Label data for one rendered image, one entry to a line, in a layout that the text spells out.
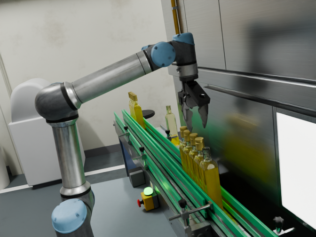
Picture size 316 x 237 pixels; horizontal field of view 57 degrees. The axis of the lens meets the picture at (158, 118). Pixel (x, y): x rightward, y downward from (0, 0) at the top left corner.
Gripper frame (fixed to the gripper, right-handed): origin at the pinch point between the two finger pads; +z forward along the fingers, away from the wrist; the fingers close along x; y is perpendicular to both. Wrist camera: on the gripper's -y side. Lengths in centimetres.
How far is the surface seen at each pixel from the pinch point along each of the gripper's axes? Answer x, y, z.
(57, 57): 56, 326, -30
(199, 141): 0.7, -1.5, 5.3
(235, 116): -11.9, -7.9, -3.1
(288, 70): -15.0, -33.2, -21.2
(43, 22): 62, 327, -77
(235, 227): 4.2, -29.3, 24.5
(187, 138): 1.1, 10.3, 7.7
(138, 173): 18, 54, 38
